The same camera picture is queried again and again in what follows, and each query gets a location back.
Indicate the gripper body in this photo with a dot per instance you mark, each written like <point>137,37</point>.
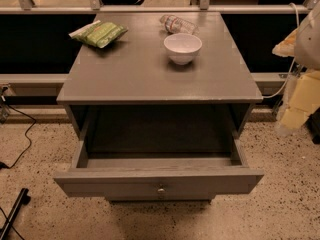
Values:
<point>308,45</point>

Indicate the grey top drawer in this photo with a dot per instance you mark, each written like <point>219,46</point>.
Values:
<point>191,165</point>

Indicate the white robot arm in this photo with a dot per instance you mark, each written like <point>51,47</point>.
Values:
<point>310,24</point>

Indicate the round metal drawer knob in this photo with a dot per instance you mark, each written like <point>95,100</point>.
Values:
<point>161,191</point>

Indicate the white ceramic bowl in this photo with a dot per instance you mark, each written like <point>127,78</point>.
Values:
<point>182,48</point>

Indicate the clear plastic water bottle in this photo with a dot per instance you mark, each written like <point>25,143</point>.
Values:
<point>174,25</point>

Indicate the grey wooden nightstand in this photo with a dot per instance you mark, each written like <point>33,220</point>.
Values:
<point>133,86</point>

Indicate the green snack bag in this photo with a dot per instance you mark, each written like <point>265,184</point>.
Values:
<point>99,34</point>

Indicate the black stand leg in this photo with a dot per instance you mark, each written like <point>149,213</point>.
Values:
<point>23,198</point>

